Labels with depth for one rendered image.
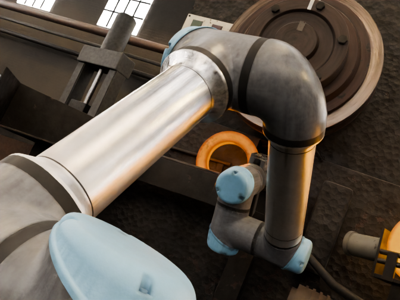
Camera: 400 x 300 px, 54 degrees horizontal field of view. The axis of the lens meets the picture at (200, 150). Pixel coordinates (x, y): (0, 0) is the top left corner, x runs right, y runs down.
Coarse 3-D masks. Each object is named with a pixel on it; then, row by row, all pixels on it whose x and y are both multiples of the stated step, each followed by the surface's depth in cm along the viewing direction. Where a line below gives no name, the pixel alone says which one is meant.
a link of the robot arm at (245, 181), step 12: (228, 168) 86; (240, 168) 84; (252, 168) 88; (228, 180) 81; (240, 180) 80; (252, 180) 83; (228, 192) 82; (240, 192) 81; (252, 192) 84; (228, 204) 84; (240, 204) 83
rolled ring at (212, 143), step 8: (216, 136) 118; (224, 136) 117; (232, 136) 117; (240, 136) 116; (208, 144) 118; (216, 144) 117; (224, 144) 119; (240, 144) 115; (248, 144) 115; (200, 152) 118; (208, 152) 117; (248, 152) 114; (200, 160) 117; (208, 160) 119; (248, 160) 114; (208, 168) 118
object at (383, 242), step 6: (384, 228) 87; (384, 234) 87; (384, 240) 87; (378, 246) 87; (384, 246) 87; (378, 252) 86; (384, 258) 87; (378, 264) 86; (384, 264) 87; (372, 270) 85; (378, 270) 86
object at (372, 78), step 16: (272, 0) 123; (352, 0) 116; (240, 16) 125; (368, 16) 113; (368, 32) 112; (368, 80) 108; (352, 96) 109; (368, 96) 107; (240, 112) 116; (336, 112) 109; (352, 112) 107
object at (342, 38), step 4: (316, 4) 109; (320, 4) 108; (272, 8) 112; (276, 8) 112; (320, 8) 108; (340, 36) 104; (344, 36) 104; (340, 40) 104; (344, 40) 104; (316, 72) 104; (320, 76) 103
